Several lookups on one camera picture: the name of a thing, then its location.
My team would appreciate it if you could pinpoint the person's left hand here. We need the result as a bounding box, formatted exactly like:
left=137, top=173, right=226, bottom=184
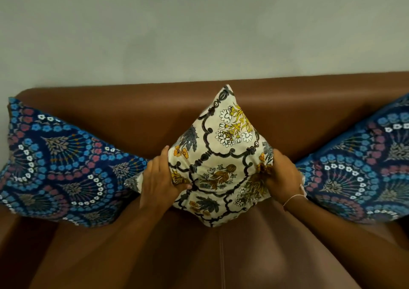
left=140, top=145, right=192, bottom=210

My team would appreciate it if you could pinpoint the person's right hand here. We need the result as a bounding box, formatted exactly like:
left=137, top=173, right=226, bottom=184
left=264, top=149, right=305, bottom=207

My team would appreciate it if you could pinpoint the cream floral cushion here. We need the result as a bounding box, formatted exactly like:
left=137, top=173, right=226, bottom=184
left=125, top=84, right=307, bottom=228

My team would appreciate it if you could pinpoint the person's right forearm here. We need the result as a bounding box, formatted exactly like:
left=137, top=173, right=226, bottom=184
left=283, top=194, right=409, bottom=289

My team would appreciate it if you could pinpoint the person's left forearm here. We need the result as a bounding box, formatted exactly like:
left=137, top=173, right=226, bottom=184
left=29, top=198, right=174, bottom=289

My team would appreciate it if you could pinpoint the brown leather sofa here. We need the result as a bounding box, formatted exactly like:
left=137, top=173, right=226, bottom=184
left=0, top=72, right=409, bottom=289

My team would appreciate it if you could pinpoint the blue patterned cushion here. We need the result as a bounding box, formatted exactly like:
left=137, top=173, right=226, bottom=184
left=295, top=94, right=409, bottom=225
left=0, top=97, right=150, bottom=227

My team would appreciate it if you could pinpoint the thin white thread bracelet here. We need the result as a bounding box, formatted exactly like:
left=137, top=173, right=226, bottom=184
left=282, top=194, right=307, bottom=207

